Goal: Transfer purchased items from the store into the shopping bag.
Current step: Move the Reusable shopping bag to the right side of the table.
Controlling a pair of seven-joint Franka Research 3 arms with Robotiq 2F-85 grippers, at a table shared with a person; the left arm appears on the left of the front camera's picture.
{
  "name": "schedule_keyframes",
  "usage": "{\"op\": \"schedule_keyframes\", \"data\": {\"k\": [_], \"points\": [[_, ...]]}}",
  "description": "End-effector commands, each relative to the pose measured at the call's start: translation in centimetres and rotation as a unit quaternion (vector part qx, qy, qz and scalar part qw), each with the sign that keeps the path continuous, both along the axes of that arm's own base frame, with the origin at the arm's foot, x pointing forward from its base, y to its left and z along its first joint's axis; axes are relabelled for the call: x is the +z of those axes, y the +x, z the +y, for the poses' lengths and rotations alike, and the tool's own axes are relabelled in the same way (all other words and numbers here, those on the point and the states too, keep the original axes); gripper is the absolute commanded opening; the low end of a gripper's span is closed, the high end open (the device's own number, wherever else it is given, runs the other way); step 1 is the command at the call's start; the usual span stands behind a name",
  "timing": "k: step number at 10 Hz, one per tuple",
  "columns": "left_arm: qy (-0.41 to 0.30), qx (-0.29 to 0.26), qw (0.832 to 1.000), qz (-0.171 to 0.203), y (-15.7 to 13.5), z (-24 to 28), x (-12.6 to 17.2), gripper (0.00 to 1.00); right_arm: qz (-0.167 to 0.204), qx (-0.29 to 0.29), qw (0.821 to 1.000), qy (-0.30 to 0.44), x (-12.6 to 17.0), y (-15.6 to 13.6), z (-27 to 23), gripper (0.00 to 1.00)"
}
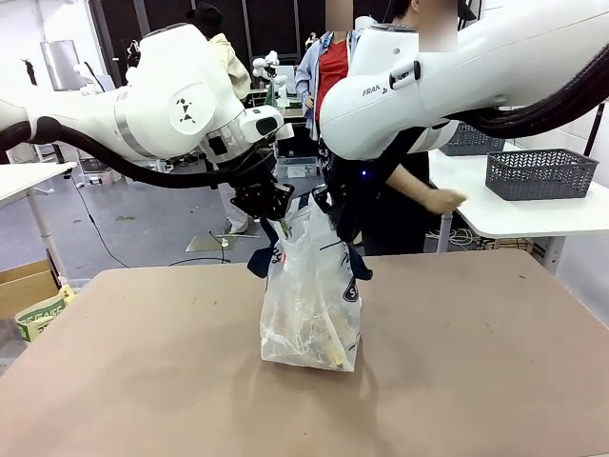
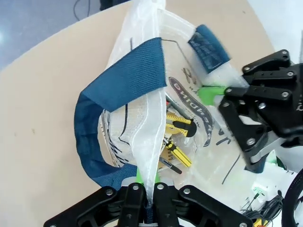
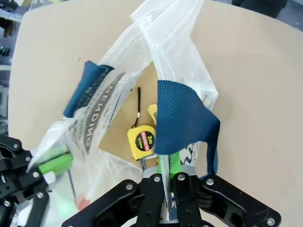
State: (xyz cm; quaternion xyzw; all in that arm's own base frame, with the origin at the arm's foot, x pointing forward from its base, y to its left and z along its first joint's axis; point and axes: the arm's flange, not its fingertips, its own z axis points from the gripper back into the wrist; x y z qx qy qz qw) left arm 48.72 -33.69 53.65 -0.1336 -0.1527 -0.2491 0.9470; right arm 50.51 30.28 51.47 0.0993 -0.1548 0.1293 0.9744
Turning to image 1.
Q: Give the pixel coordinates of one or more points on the grey computer monitor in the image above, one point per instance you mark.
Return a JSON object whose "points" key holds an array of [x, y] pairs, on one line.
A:
{"points": [[59, 64]]}

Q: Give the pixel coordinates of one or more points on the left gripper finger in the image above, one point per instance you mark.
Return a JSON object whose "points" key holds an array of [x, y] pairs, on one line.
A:
{"points": [[284, 197], [247, 204]]}

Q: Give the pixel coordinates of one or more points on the black slanted pole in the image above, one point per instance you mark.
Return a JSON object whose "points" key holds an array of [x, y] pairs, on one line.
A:
{"points": [[595, 128]]}

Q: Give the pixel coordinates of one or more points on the clear plastic storage box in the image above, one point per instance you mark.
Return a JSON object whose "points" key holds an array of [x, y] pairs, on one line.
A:
{"points": [[295, 167]]}

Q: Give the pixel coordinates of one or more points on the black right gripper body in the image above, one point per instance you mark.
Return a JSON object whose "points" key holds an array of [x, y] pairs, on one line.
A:
{"points": [[361, 178]]}

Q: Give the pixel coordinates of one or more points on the white side table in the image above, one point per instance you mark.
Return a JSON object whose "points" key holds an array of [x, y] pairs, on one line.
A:
{"points": [[523, 214]]}

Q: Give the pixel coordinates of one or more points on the person in black shirt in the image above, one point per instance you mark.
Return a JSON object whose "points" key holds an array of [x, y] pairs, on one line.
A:
{"points": [[404, 228]]}

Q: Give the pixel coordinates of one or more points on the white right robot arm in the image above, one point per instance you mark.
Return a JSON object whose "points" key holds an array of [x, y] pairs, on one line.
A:
{"points": [[428, 90]]}

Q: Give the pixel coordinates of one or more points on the brown cardboard box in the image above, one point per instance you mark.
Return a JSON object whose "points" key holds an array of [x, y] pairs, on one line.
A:
{"points": [[24, 290]]}

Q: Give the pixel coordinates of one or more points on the small white background robot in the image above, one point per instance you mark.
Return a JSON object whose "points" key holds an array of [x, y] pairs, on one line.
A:
{"points": [[271, 66]]}

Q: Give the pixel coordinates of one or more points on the person's right forearm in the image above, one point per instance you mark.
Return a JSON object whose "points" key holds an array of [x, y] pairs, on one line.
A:
{"points": [[409, 185]]}

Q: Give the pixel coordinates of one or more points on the person's right hand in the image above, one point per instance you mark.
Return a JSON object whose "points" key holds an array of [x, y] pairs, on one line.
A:
{"points": [[445, 201]]}

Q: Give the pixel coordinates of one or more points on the person in red shirt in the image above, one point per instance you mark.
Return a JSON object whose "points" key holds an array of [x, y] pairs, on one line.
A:
{"points": [[333, 66]]}

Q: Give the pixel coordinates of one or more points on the translucent white shopping bag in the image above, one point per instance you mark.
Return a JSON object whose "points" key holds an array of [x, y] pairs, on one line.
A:
{"points": [[304, 295]]}

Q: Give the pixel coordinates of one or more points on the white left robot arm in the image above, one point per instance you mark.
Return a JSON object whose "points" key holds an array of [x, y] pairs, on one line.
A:
{"points": [[166, 95]]}

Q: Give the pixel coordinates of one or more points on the wooden framed workbench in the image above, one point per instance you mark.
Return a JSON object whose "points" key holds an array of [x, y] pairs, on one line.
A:
{"points": [[259, 97]]}

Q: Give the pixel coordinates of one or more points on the metal floor base plate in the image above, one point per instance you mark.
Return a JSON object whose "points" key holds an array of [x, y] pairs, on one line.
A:
{"points": [[204, 244]]}

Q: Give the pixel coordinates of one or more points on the grey plastic mesh basket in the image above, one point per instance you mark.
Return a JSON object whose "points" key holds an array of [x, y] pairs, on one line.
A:
{"points": [[471, 140], [542, 176]]}

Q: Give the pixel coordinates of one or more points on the white height-adjustable desk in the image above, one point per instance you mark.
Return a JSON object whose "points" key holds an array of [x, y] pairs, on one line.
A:
{"points": [[19, 176]]}

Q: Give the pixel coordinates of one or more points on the green and white carton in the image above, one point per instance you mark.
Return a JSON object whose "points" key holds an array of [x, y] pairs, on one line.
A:
{"points": [[43, 319]]}

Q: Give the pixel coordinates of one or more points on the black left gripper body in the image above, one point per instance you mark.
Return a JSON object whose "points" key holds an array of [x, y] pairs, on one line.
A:
{"points": [[254, 176]]}

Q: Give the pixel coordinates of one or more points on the person in beige hoodie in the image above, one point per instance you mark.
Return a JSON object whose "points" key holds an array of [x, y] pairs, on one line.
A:
{"points": [[233, 62]]}

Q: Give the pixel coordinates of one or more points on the thin yellow packaged item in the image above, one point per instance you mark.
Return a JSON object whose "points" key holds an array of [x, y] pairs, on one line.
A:
{"points": [[337, 357]]}

